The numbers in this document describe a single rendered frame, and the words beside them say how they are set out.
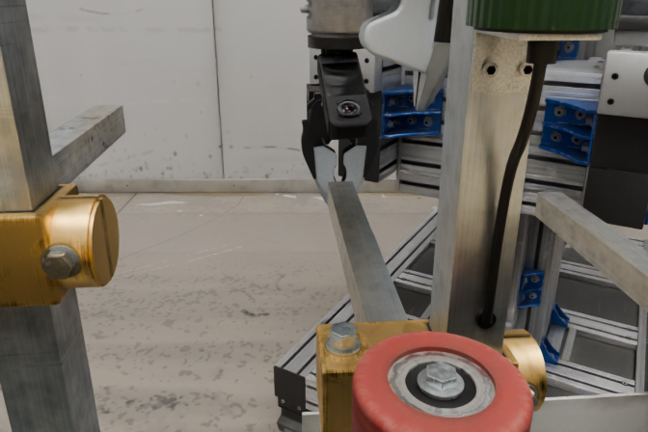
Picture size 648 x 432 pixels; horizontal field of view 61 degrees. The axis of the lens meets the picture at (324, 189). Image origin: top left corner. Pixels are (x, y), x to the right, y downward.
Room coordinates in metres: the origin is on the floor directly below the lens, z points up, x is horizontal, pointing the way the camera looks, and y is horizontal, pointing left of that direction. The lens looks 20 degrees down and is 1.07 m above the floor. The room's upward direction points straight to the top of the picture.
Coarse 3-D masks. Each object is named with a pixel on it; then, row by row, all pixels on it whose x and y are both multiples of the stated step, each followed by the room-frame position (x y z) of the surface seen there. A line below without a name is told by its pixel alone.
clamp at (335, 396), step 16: (400, 320) 0.31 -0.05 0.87; (416, 320) 0.31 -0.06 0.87; (320, 336) 0.29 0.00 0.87; (368, 336) 0.29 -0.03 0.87; (384, 336) 0.29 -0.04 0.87; (512, 336) 0.29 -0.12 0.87; (528, 336) 0.29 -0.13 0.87; (320, 352) 0.27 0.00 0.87; (512, 352) 0.28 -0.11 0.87; (528, 352) 0.28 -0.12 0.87; (320, 368) 0.26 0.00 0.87; (336, 368) 0.26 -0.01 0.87; (352, 368) 0.26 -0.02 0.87; (528, 368) 0.27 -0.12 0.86; (544, 368) 0.27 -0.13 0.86; (320, 384) 0.26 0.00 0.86; (336, 384) 0.26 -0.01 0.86; (352, 384) 0.26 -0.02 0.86; (528, 384) 0.27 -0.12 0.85; (544, 384) 0.27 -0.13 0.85; (320, 400) 0.26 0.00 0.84; (336, 400) 0.26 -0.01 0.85; (320, 416) 0.26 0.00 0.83; (336, 416) 0.26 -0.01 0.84
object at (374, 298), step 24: (336, 192) 0.58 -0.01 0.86; (336, 216) 0.52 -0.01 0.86; (360, 216) 0.51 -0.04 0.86; (360, 240) 0.45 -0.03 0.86; (360, 264) 0.41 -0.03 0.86; (384, 264) 0.41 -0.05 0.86; (360, 288) 0.37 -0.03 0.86; (384, 288) 0.37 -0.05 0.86; (360, 312) 0.35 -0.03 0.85; (384, 312) 0.33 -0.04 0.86
